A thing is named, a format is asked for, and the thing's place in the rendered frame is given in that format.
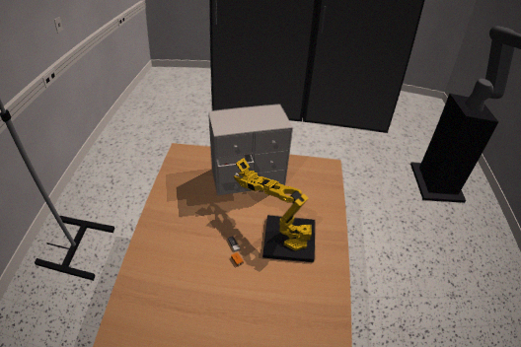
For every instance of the orange nine-volt battery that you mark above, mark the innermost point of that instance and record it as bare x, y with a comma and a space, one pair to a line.
237, 259

